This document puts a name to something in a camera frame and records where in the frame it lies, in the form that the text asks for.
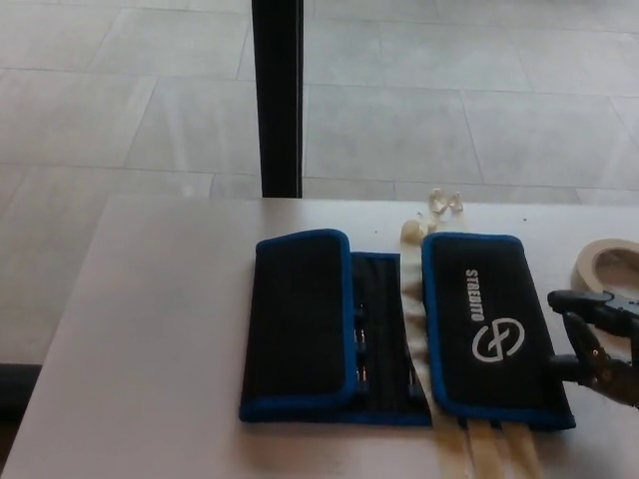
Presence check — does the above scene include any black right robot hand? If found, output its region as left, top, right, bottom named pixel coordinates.
left=547, top=288, right=639, bottom=408

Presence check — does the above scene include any black toolkit pouch blue trim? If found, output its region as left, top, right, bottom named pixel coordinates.
left=238, top=228, right=578, bottom=433

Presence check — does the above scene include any beige masking tape roll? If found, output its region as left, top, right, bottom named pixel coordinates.
left=571, top=238, right=639, bottom=296

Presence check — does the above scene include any blue bit holder with bits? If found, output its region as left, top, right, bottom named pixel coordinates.
left=351, top=298, right=373, bottom=396

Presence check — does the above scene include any black vertical pillar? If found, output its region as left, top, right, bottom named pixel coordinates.
left=252, top=0, right=306, bottom=199

